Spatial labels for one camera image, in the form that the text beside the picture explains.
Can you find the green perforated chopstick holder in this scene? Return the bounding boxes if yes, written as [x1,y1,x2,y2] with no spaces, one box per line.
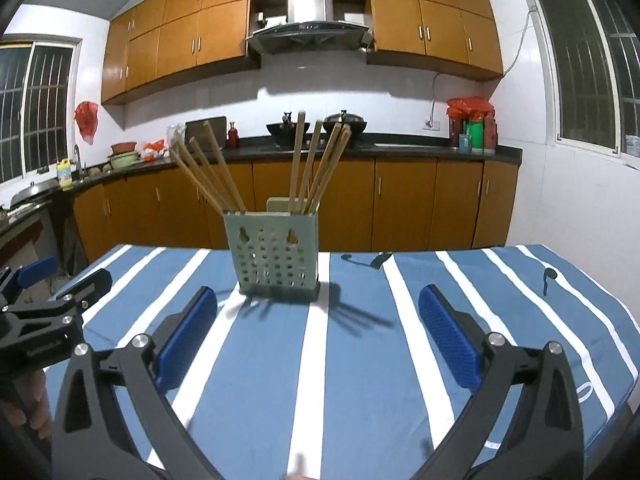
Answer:
[222,196,322,305]

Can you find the orange wooden cabinets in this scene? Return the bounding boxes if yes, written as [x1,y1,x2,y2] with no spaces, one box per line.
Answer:
[72,155,521,263]
[101,0,504,106]

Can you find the steel pot lid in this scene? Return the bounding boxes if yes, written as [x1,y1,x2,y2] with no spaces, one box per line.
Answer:
[9,181,59,207]

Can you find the orange wooden lower cabinets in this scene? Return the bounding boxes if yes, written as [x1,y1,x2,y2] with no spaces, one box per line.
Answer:
[72,155,521,263]

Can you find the black wok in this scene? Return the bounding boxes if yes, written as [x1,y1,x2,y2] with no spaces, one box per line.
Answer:
[266,111,301,149]

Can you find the steel range hood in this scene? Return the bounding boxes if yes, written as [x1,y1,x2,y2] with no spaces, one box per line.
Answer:
[245,0,376,56]

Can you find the red plastic bags pile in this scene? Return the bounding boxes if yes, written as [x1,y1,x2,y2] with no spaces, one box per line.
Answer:
[446,96,499,156]

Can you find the white wall cable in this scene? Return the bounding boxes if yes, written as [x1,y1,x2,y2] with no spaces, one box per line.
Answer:
[431,6,540,123]

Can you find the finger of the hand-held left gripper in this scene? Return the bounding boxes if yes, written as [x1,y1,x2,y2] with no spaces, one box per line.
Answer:
[0,254,59,311]
[0,268,113,376]

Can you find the blue white striped tablecloth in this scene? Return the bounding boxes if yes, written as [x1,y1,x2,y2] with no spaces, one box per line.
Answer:
[45,244,636,480]

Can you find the barred window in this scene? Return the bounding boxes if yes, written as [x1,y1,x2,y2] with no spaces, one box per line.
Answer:
[0,35,84,187]
[522,0,640,159]

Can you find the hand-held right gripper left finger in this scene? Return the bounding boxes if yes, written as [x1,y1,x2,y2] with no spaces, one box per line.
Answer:
[50,286,221,480]

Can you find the yellow bottle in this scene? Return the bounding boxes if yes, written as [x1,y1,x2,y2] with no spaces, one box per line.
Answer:
[56,157,75,191]

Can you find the red plastic bag on wall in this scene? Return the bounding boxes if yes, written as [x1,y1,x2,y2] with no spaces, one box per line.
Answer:
[74,101,100,146]

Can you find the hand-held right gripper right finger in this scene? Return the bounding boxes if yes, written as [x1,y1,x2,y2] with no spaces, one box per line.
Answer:
[417,284,586,480]

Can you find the orange wooden upper cabinets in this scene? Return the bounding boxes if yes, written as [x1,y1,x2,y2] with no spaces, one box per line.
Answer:
[101,0,504,106]

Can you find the dark pot with lid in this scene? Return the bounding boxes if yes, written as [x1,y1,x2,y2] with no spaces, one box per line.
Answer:
[322,110,368,144]

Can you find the dark cutting board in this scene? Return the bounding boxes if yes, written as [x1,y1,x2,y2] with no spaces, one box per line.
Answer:
[185,116,228,151]

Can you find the person's left hand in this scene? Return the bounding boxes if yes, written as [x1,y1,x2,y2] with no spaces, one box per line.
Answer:
[0,367,54,442]

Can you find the wooden chopstick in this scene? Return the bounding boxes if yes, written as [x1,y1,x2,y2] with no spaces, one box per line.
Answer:
[170,149,221,211]
[289,110,307,215]
[187,136,237,211]
[310,127,353,213]
[299,120,324,215]
[305,122,344,213]
[201,120,248,212]
[172,140,228,211]

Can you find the clear plastic bag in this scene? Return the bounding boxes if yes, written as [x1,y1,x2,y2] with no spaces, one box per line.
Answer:
[165,123,187,154]

